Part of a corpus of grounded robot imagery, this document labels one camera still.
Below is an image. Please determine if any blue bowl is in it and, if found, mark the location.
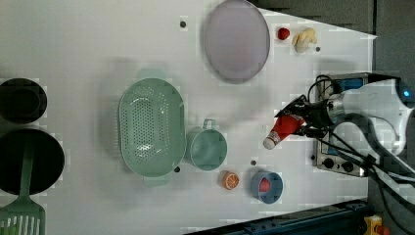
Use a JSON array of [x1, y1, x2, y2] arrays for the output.
[[251, 170, 284, 204]]

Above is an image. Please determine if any red fruit in bowl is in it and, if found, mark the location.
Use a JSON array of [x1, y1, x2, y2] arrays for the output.
[[259, 178, 270, 192]]

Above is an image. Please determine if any yellow banana bunch toy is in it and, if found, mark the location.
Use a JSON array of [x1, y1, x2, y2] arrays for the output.
[[292, 27, 317, 53]]

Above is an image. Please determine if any red ketchup bottle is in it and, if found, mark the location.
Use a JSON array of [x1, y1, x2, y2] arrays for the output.
[[263, 116, 304, 150]]

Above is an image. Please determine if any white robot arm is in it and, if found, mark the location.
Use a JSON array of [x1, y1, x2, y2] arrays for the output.
[[276, 78, 414, 155]]

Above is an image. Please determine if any small black pot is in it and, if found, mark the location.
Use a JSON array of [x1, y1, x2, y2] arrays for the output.
[[0, 78, 48, 124]]

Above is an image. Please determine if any blue metal frame rail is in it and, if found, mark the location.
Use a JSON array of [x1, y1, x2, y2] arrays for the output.
[[186, 200, 373, 235]]

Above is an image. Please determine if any orange slice toy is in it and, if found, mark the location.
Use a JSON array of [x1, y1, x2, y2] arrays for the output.
[[221, 171, 240, 190]]

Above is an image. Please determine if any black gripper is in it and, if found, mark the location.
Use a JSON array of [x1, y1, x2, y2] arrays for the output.
[[275, 95, 334, 138]]

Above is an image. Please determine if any silver toaster oven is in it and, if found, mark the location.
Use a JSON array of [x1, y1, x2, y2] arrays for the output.
[[317, 72, 397, 176]]

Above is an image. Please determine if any red strawberry toy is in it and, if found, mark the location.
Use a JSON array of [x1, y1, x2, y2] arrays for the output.
[[277, 27, 291, 40]]

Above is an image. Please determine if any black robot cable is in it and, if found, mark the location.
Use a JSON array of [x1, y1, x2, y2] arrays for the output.
[[306, 73, 415, 235]]

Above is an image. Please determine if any green slotted spatula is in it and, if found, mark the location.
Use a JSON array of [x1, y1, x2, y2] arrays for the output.
[[1, 138, 46, 235]]

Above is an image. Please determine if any large black pan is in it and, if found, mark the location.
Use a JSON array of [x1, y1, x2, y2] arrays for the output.
[[0, 128, 66, 196]]

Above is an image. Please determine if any green perforated colander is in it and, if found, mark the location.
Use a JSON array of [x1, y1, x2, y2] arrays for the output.
[[118, 69, 186, 187]]

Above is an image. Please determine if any green cup with handle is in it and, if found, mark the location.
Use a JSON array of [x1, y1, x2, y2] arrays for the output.
[[185, 118, 227, 171]]

